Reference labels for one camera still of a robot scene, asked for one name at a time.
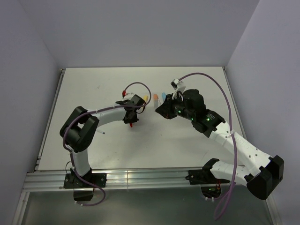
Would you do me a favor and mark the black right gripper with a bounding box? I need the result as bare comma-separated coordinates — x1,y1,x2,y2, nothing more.
156,92,195,120

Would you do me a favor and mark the orange clear marker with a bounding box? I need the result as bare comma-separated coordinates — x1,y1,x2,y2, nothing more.
153,97,160,109

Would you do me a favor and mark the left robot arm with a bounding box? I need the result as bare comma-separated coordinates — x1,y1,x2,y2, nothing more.
60,95,147,187

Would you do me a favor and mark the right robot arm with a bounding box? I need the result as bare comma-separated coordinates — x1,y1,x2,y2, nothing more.
155,89,284,200

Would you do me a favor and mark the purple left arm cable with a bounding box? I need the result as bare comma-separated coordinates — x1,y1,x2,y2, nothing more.
63,82,152,207

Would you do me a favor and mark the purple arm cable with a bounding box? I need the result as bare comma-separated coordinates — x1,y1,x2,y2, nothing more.
63,82,152,207
179,72,238,221

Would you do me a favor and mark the aluminium frame rail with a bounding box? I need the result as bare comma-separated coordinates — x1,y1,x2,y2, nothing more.
22,169,269,193

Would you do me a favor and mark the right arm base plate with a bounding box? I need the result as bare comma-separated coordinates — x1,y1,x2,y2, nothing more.
185,169,230,185

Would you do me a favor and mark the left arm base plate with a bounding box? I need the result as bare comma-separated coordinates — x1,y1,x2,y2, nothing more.
63,173,107,189

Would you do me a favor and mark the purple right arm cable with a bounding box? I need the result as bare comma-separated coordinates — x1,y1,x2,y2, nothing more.
179,72,238,221

